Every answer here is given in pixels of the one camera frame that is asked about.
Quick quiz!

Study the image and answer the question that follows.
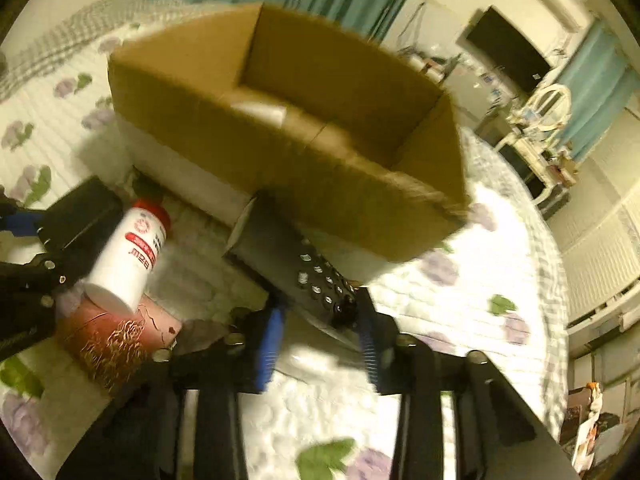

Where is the black television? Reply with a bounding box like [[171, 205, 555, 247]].
[[464, 6, 554, 95]]

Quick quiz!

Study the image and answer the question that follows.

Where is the black box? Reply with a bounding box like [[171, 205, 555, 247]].
[[37, 176, 126, 252]]

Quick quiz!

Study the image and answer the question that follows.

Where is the black remote control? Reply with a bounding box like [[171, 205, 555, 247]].
[[223, 192, 362, 332]]

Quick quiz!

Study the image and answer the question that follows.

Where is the white floral quilt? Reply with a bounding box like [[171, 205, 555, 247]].
[[0, 25, 571, 480]]

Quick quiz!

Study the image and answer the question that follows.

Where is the pile of household clutter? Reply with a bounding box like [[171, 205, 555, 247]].
[[559, 381, 628, 473]]

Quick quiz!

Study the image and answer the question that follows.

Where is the pink box with gold pattern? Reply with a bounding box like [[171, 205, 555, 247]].
[[54, 294, 184, 395]]

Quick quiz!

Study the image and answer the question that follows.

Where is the white bottle with red cap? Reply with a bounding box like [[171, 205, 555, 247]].
[[81, 198, 173, 314]]

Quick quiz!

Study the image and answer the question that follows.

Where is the white dressing table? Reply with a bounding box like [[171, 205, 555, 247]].
[[494, 122, 578, 207]]

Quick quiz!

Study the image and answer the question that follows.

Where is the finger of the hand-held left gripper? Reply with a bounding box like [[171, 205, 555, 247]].
[[0, 247, 93, 362], [0, 200, 48, 241]]

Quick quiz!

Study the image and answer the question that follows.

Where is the brown cardboard box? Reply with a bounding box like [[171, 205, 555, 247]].
[[107, 2, 472, 281]]

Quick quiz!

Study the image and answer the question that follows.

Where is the grey checked blanket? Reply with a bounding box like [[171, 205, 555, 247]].
[[0, 0, 236, 103]]

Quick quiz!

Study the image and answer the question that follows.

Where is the white radiator cover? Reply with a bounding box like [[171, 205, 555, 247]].
[[552, 195, 640, 333]]

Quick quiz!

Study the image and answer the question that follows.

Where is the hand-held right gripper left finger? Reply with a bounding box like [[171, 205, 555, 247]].
[[55, 305, 288, 480]]

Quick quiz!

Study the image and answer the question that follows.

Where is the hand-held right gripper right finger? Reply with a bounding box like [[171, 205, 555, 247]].
[[350, 290, 581, 480]]

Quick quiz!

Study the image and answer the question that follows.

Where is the white television cabinet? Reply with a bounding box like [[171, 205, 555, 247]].
[[440, 55, 526, 136]]

